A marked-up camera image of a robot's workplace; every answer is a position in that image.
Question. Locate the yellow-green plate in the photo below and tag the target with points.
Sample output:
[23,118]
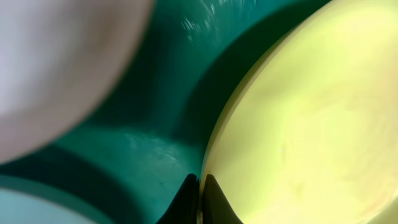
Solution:
[310,134]

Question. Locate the light blue plate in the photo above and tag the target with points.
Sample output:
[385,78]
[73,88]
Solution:
[21,208]

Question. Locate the white plate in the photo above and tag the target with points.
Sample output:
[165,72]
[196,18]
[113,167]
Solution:
[59,61]

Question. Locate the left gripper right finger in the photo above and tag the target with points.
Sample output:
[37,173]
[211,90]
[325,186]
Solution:
[215,206]

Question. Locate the teal plastic tray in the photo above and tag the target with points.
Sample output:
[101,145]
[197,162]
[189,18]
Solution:
[130,157]

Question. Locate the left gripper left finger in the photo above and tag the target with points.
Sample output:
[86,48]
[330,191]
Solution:
[183,208]

